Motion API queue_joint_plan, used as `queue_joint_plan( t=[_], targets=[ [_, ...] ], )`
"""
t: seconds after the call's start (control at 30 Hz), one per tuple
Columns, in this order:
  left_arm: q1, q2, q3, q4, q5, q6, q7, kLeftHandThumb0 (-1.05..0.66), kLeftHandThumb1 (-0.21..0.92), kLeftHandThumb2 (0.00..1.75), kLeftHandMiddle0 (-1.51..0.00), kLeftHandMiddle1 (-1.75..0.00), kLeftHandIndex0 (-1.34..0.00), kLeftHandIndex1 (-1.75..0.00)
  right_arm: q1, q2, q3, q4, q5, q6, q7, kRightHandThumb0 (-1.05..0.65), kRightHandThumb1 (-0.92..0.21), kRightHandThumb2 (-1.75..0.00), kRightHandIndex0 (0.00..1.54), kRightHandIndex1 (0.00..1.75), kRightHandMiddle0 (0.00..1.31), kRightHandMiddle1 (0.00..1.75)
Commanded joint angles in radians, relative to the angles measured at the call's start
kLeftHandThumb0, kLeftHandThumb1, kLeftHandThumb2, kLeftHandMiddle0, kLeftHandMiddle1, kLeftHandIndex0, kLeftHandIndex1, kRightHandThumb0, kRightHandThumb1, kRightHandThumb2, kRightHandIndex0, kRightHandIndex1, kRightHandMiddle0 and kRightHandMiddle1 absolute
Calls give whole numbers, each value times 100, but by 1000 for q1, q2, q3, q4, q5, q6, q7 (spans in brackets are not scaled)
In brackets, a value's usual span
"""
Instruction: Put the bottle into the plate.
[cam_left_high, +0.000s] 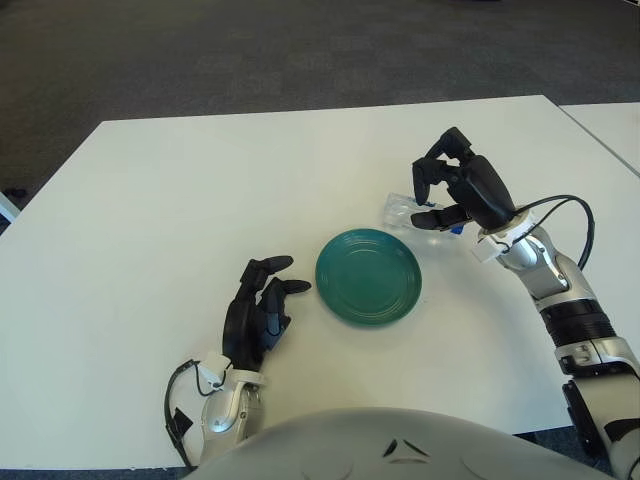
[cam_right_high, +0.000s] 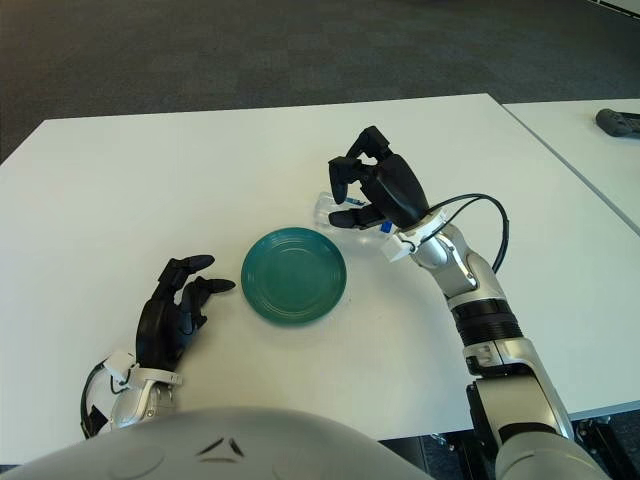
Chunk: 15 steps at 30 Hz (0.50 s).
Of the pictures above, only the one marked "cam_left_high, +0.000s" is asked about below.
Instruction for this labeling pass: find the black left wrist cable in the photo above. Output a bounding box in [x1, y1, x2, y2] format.
[163, 359, 201, 469]

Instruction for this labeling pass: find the clear bottle with blue cap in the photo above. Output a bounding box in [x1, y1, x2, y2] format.
[380, 192, 469, 239]

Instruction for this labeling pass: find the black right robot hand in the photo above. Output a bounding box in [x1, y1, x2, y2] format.
[409, 127, 517, 234]

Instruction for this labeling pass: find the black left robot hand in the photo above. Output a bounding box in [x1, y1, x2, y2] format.
[222, 255, 312, 374]

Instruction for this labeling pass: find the green round plate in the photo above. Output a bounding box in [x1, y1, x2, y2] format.
[314, 228, 424, 329]

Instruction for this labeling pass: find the white furniture corner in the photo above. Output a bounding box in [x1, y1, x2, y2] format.
[0, 192, 20, 224]

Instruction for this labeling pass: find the grey robot torso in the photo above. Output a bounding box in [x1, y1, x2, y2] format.
[182, 407, 624, 480]

